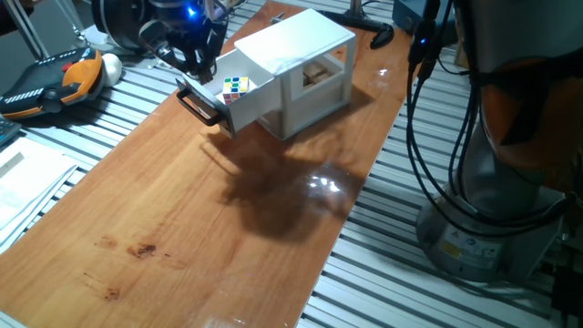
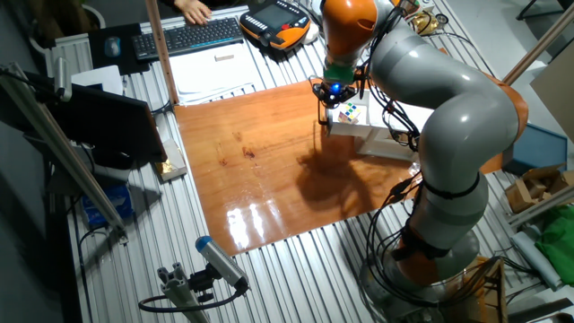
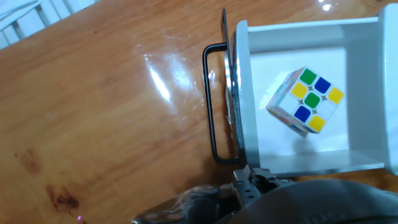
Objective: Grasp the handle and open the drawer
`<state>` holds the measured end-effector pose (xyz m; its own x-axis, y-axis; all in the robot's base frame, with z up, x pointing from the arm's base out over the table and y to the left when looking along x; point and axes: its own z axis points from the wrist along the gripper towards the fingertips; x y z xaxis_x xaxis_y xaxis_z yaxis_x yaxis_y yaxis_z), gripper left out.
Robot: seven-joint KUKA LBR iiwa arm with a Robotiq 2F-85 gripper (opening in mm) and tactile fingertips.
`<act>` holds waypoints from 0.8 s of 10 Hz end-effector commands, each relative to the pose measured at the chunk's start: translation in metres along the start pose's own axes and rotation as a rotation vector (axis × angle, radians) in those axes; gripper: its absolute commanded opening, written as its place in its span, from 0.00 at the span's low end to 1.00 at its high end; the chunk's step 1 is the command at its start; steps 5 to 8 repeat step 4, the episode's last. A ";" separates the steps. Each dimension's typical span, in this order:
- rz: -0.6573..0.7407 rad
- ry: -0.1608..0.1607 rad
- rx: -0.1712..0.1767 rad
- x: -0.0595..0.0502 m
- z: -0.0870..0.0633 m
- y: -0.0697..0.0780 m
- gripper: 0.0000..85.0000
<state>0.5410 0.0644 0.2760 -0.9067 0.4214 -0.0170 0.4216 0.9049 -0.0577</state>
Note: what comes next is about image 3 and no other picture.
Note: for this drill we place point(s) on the white drawer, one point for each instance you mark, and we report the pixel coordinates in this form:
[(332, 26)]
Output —
[(311, 161)]

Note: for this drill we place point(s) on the multicoloured puzzle cube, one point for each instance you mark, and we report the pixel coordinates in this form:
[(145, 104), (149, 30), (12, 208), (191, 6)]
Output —
[(306, 101)]

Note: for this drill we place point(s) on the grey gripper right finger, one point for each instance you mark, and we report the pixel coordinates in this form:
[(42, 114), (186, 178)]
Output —
[(269, 180)]

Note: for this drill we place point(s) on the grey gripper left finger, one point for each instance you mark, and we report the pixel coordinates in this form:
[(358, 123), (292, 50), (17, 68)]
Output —
[(192, 202)]

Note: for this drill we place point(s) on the glossy wooden board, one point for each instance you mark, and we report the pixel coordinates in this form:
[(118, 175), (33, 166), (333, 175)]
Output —
[(93, 124)]

